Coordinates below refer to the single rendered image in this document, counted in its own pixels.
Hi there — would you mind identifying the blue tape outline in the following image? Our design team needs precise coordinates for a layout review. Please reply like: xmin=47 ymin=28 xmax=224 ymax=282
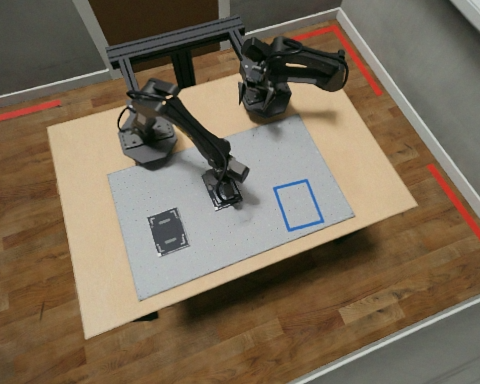
xmin=273 ymin=179 xmax=324 ymax=232

